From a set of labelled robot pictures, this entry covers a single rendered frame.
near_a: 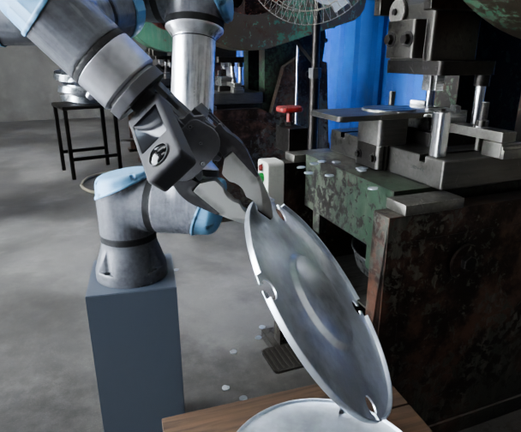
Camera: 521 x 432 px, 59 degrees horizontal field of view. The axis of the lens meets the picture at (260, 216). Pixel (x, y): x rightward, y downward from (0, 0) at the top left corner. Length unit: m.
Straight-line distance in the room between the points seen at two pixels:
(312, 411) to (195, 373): 0.72
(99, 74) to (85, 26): 0.05
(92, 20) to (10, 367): 1.30
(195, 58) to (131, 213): 0.32
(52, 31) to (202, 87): 0.45
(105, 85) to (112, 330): 0.62
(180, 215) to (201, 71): 0.28
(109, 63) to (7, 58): 7.06
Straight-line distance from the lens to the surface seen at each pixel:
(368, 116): 1.04
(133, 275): 0.98
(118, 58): 0.52
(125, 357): 1.06
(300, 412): 0.81
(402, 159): 1.08
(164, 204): 0.91
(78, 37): 0.53
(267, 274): 0.47
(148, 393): 1.12
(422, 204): 0.91
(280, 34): 2.43
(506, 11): 0.85
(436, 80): 1.20
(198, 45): 0.94
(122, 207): 0.94
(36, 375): 1.60
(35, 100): 7.57
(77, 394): 1.48
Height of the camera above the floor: 0.90
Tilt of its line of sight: 19 degrees down
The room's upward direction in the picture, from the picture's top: straight up
